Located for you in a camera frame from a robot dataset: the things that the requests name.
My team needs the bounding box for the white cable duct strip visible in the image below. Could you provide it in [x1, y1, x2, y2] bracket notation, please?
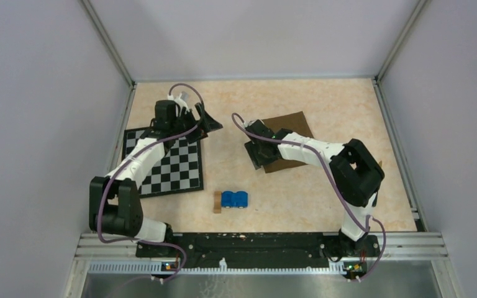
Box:
[88, 261, 346, 275]

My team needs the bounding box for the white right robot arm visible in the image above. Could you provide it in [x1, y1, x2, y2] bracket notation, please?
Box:
[240, 120, 384, 256]

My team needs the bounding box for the brown cloth napkin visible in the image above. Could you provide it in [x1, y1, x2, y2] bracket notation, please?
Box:
[259, 111, 316, 174]

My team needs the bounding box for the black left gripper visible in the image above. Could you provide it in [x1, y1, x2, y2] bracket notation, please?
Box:
[170, 102, 222, 143]

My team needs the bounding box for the aluminium frame rail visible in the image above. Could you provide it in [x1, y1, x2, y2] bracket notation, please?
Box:
[78, 0, 448, 262]

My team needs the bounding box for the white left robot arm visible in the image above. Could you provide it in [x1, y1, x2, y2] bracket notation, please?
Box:
[88, 97, 222, 257]

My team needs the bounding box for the small wooden block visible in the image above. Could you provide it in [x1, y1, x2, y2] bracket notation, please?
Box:
[213, 191, 222, 214]

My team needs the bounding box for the black white checkerboard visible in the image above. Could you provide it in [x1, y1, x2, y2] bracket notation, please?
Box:
[139, 138, 204, 198]

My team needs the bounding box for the blue toy car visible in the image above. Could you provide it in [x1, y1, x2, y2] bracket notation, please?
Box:
[220, 191, 248, 209]

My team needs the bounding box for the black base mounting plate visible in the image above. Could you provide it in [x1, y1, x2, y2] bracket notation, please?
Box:
[135, 232, 381, 269]

